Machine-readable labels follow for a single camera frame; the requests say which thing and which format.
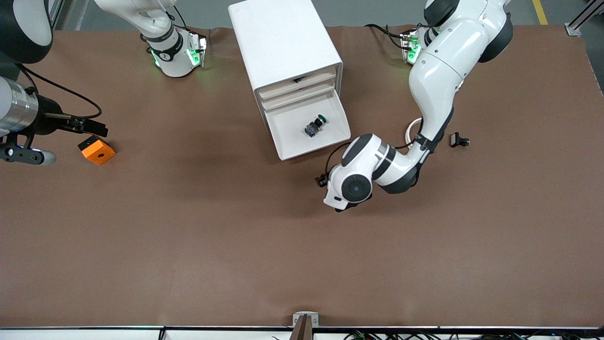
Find white table edge rail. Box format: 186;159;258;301
0;326;604;340

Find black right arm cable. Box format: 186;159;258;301
17;64;103;119

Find green push button switch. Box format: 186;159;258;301
304;114;330;138

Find white curved plastic ring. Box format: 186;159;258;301
405;117;423;145

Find black left base cables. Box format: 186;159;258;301
366;23;417;51

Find black right base cable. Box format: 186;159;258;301
158;4;189;30

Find orange block with black side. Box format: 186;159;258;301
78;134;116;165

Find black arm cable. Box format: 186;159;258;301
325;141;352;179
17;64;103;119

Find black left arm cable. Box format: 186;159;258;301
325;141;352;179

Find aluminium frame profile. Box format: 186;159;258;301
47;0;64;30
564;0;604;37

